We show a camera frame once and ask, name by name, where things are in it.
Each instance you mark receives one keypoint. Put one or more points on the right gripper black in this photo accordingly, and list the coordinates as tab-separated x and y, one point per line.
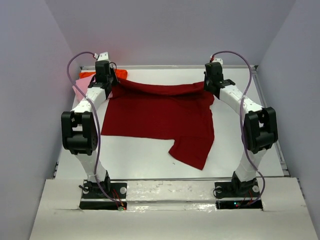
215	85

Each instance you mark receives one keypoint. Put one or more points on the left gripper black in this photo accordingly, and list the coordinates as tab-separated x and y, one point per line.
106	80

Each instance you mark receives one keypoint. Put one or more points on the dark red t shirt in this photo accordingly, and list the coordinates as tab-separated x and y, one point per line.
166	112

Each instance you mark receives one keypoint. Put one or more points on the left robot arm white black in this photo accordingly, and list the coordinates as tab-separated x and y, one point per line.
81	134

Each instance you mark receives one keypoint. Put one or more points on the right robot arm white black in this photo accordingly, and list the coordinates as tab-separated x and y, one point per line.
259	131

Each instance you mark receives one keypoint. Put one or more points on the orange folded t shirt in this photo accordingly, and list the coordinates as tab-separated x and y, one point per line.
120	73

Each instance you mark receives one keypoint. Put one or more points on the pink folded t shirt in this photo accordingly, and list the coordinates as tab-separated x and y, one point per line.
82	84

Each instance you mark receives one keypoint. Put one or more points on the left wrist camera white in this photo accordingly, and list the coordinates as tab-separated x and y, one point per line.
104	56

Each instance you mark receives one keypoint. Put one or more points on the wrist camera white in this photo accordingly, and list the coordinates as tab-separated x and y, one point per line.
104	56
213	59

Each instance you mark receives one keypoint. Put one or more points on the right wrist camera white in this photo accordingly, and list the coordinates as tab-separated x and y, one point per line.
213	59

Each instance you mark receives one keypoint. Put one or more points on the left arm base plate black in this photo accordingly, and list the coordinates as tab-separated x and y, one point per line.
92	198

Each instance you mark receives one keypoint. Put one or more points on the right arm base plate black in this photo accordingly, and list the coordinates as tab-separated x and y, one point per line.
230	196

